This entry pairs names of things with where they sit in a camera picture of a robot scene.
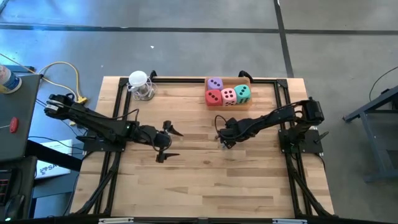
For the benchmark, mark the blue-grey metal table frame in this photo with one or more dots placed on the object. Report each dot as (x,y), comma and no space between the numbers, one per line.
(372,143)

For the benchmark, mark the large red foam die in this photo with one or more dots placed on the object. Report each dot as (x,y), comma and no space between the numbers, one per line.
(213,97)

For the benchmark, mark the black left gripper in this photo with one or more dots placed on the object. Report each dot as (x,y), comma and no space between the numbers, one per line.
(160,141)

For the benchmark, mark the clear jar white lid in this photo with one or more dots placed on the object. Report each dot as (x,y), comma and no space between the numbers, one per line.
(138,78)

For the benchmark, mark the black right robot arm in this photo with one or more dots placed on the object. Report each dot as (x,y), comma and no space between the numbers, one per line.
(273,116)

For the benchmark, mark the grey side desk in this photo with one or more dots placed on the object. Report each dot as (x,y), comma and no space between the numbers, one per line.
(18,105)

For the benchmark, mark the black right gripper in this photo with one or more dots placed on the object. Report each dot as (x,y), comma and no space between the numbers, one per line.
(233,129)

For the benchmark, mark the white printed box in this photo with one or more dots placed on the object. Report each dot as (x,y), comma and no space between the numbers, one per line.
(53,161)

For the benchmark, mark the white and blue canister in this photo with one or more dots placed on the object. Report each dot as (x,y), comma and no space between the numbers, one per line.
(8,79)

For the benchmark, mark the large purple foam die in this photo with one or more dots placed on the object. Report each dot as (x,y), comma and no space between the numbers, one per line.
(215,83)

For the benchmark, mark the large teal foam die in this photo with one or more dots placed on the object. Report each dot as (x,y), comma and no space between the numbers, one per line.
(242,94)

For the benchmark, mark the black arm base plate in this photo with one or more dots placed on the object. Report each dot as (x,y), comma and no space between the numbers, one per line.
(93,147)
(311,146)

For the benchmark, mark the black electronics box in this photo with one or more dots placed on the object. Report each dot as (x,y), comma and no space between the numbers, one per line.
(12,186)

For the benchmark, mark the large pink foam die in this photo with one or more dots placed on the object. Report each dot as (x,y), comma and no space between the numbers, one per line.
(229,96)

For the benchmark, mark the red emergency button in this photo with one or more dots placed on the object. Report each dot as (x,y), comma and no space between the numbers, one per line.
(13,124)

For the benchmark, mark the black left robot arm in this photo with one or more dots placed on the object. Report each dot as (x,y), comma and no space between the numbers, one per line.
(93,121)

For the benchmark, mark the orange translucent plastic bin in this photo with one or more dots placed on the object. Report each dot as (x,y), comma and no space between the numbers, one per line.
(233,81)

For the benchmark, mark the black aluminium table frame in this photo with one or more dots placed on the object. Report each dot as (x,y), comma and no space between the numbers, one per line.
(174,80)

